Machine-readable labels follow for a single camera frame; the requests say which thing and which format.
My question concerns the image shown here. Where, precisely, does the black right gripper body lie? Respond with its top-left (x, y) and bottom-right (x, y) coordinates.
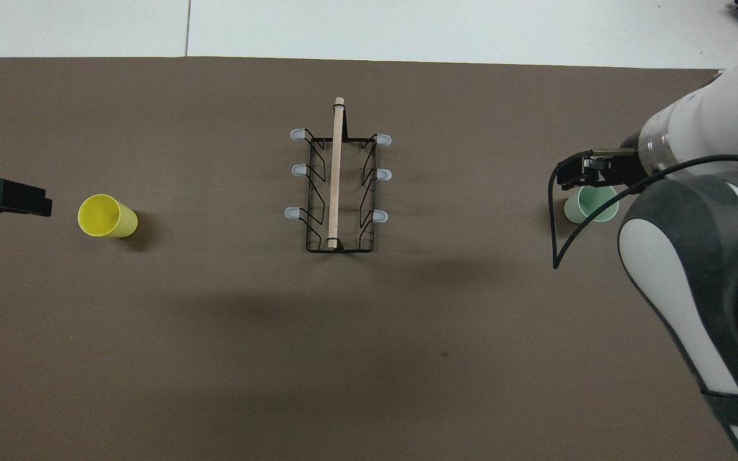
top-left (600, 131), bottom-right (648, 188)

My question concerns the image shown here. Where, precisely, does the pale green plastic cup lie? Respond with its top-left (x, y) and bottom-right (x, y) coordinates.
top-left (564, 184), bottom-right (619, 223)

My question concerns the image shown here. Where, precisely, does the yellow plastic cup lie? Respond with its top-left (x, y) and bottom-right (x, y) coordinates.
top-left (78, 194), bottom-right (138, 238)

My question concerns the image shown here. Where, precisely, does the brown table mat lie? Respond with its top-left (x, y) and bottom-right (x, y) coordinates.
top-left (0, 56), bottom-right (738, 461)

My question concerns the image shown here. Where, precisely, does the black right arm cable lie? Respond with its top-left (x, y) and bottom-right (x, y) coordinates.
top-left (548, 149), bottom-right (738, 270)

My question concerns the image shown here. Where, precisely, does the black wire cup rack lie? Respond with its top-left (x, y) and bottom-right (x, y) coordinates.
top-left (284, 97), bottom-right (393, 254)

